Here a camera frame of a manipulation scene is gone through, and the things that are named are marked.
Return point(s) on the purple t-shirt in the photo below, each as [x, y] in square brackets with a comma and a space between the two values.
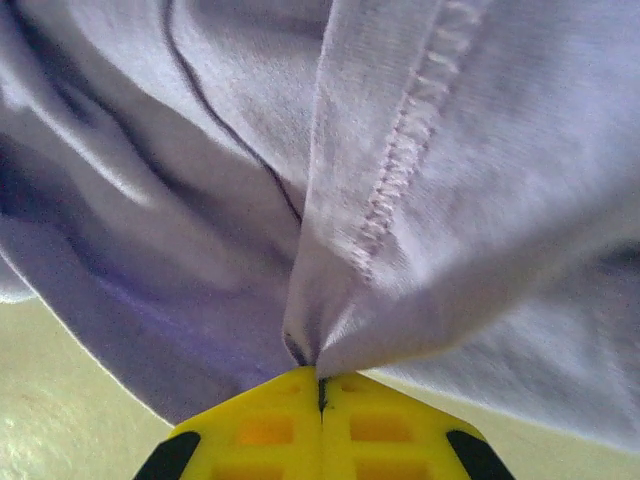
[200, 200]

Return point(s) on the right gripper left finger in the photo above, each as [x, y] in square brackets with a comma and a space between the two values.
[260, 435]

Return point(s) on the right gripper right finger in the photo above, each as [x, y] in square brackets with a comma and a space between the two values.
[390, 435]

